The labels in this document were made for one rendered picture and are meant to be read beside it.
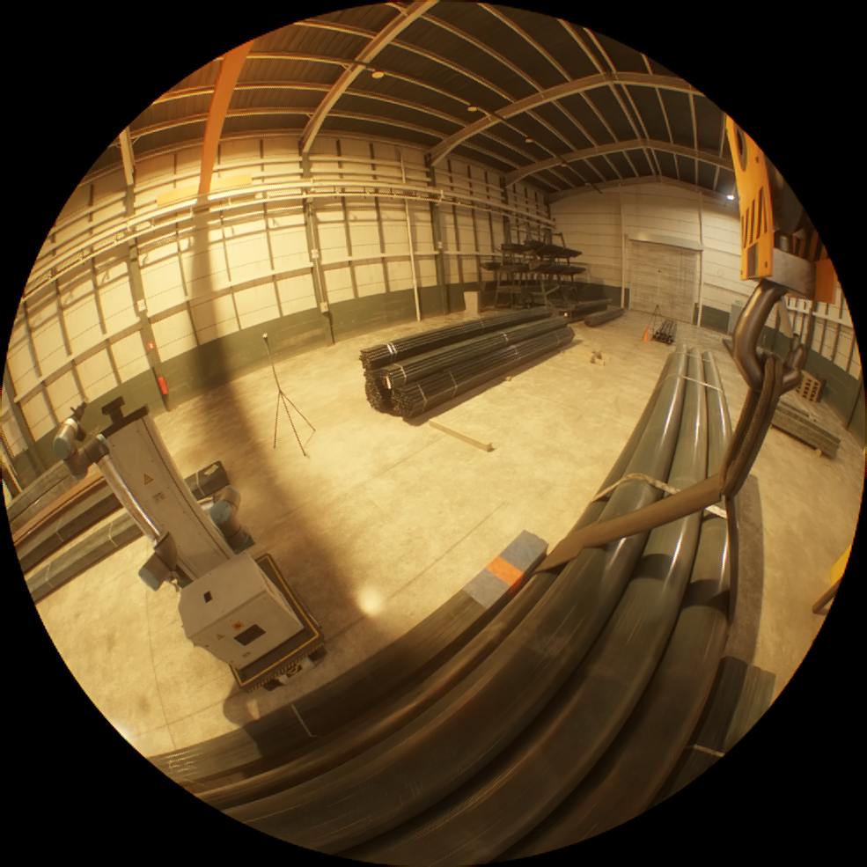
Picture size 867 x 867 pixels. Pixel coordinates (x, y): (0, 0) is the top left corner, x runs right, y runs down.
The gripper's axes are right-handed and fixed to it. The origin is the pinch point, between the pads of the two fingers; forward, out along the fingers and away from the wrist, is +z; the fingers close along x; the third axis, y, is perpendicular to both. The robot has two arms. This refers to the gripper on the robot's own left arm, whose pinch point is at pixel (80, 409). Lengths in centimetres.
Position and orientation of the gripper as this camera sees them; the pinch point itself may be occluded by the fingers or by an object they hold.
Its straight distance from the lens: 173.7
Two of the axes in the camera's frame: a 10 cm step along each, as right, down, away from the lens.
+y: -2.3, -5.8, -7.8
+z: -6.7, -4.9, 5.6
